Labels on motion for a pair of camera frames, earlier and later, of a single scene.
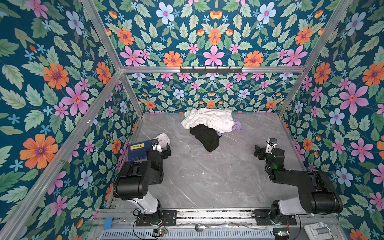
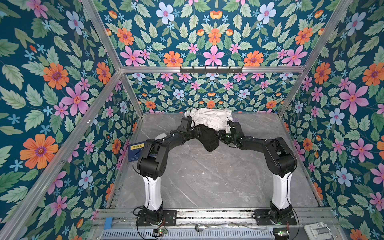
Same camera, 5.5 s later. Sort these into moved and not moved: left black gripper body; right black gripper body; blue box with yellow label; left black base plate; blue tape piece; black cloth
Moved: right black gripper body; left black gripper body
Not moved: black cloth; blue box with yellow label; blue tape piece; left black base plate
